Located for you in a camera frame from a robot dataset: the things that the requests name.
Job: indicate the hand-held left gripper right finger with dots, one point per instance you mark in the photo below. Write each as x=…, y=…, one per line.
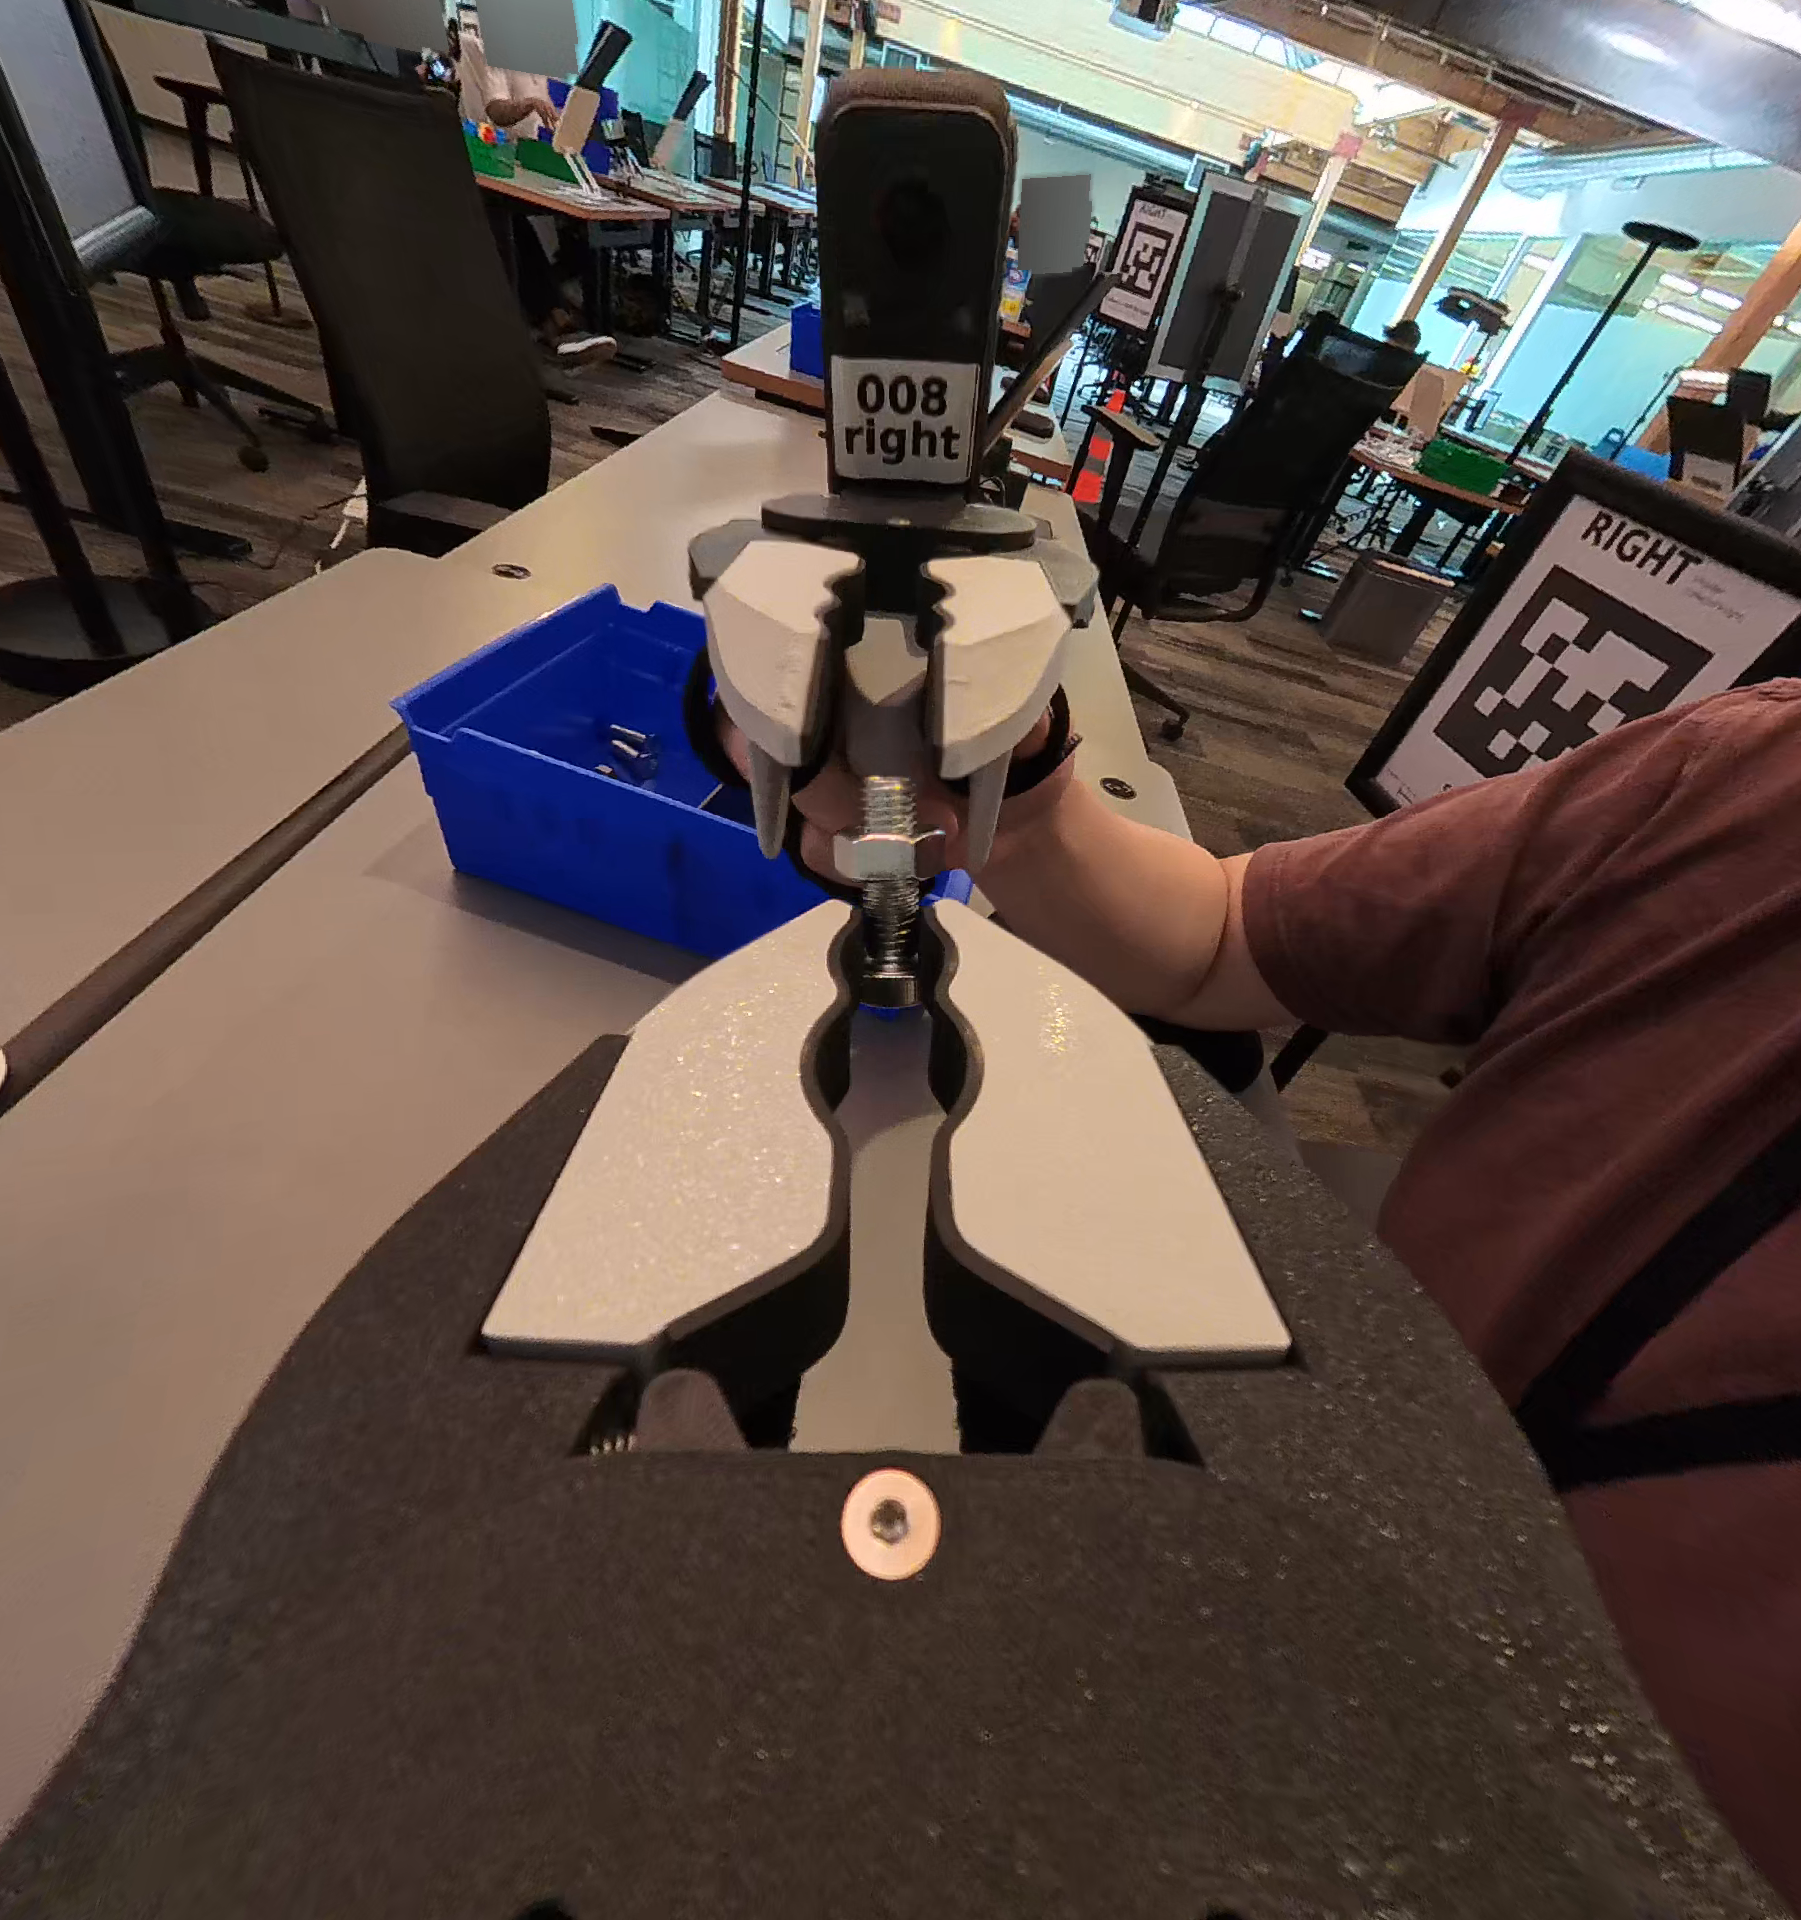
x=1109, y=1185

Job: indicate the person's right hand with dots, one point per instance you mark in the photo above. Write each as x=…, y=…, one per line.
x=1035, y=839

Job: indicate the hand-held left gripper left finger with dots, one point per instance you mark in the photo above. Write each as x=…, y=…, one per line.
x=689, y=1171

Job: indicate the blue plastic bin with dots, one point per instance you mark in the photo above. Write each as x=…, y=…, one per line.
x=570, y=855

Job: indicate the person's right forearm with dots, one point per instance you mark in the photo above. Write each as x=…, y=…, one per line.
x=1170, y=930

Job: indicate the grey waste bin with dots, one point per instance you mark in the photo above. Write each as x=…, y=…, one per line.
x=1383, y=607

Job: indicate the blue storage bin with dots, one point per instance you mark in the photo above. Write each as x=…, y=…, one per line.
x=806, y=342

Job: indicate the steel hex bolt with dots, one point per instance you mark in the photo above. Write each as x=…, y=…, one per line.
x=888, y=923

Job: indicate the grey display on stand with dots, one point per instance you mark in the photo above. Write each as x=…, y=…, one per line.
x=1231, y=276

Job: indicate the black floor lamp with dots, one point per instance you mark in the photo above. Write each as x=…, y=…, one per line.
x=1661, y=233

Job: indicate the steel hex nut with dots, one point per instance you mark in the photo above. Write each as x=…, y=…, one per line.
x=886, y=859

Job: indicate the black floor-standing display panel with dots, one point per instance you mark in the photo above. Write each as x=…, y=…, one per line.
x=60, y=135

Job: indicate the black office chair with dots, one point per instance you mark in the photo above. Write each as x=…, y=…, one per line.
x=375, y=299
x=1290, y=450
x=210, y=240

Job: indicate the orange traffic cone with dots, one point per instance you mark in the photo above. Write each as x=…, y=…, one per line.
x=1092, y=466

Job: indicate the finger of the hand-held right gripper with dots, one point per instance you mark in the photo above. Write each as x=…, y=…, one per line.
x=998, y=660
x=774, y=644

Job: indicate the green plastic bin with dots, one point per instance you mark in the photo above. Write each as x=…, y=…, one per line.
x=1462, y=468

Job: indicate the framed marker sign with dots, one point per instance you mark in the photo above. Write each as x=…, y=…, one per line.
x=1574, y=675
x=1148, y=256

